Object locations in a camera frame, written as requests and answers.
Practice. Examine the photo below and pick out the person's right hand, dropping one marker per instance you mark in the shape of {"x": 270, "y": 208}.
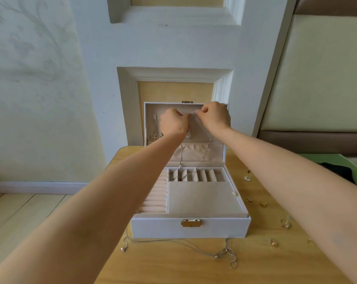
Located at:
{"x": 215, "y": 118}

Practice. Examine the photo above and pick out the person's left hand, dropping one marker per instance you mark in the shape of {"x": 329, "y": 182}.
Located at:
{"x": 175, "y": 124}

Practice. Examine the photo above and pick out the white jewelry box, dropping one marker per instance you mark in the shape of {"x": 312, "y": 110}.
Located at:
{"x": 202, "y": 198}

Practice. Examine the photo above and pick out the small earrings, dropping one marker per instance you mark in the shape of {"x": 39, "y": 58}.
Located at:
{"x": 285, "y": 223}

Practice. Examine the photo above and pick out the person's right forearm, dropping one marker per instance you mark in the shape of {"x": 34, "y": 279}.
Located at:
{"x": 297, "y": 186}

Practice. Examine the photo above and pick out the person's left forearm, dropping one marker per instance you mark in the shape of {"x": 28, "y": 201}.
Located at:
{"x": 90, "y": 221}

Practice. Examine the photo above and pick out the black cloth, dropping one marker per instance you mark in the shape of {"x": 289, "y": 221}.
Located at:
{"x": 353, "y": 171}

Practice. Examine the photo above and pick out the beige padded wall panel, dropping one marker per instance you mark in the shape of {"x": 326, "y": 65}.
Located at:
{"x": 323, "y": 74}

